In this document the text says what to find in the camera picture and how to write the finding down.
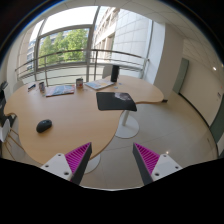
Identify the white chair with wooden legs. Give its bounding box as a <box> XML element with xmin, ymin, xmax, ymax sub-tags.
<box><xmin>0</xmin><ymin>119</ymin><xmax>22</xmax><ymax>159</ymax></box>

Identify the grey-green door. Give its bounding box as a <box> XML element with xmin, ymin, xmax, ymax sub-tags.
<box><xmin>173</xmin><ymin>58</ymin><xmax>189</xmax><ymax>93</ymax></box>

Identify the black upright speaker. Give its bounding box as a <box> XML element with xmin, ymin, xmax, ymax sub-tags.
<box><xmin>111</xmin><ymin>65</ymin><xmax>119</xmax><ymax>82</ymax></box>

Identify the black computer mouse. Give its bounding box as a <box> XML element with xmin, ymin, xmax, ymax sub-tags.
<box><xmin>36</xmin><ymin>119</ymin><xmax>52</xmax><ymax>133</ymax></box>

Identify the printed can centre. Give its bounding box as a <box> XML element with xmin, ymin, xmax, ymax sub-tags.
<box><xmin>76</xmin><ymin>78</ymin><xmax>83</xmax><ymax>88</ymax></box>

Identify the black mouse pad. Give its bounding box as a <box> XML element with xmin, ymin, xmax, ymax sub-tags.
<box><xmin>96</xmin><ymin>92</ymin><xmax>137</xmax><ymax>111</ymax></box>

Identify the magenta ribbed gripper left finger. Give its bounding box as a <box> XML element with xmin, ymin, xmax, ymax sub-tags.
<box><xmin>41</xmin><ymin>143</ymin><xmax>92</xmax><ymax>185</ymax></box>

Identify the white round table base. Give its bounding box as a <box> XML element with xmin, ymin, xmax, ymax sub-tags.
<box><xmin>115</xmin><ymin>111</ymin><xmax>139</xmax><ymax>139</ymax></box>

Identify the printed can left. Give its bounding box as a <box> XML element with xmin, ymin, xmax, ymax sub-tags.
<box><xmin>39</xmin><ymin>82</ymin><xmax>45</xmax><ymax>93</ymax></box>

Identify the printed can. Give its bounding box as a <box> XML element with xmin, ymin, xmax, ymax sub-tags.
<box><xmin>39</xmin><ymin>82</ymin><xmax>45</xmax><ymax>93</ymax></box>
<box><xmin>76</xmin><ymin>78</ymin><xmax>83</xmax><ymax>88</ymax></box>

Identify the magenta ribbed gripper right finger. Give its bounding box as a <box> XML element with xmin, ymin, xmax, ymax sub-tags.
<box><xmin>133</xmin><ymin>143</ymin><xmax>182</xmax><ymax>185</ymax></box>

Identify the white table base near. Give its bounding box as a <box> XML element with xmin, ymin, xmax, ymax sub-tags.
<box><xmin>85</xmin><ymin>155</ymin><xmax>101</xmax><ymax>174</ymax></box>

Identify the metal balcony railing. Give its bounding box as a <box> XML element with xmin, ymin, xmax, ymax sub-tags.
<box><xmin>15</xmin><ymin>49</ymin><xmax>149</xmax><ymax>86</ymax></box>

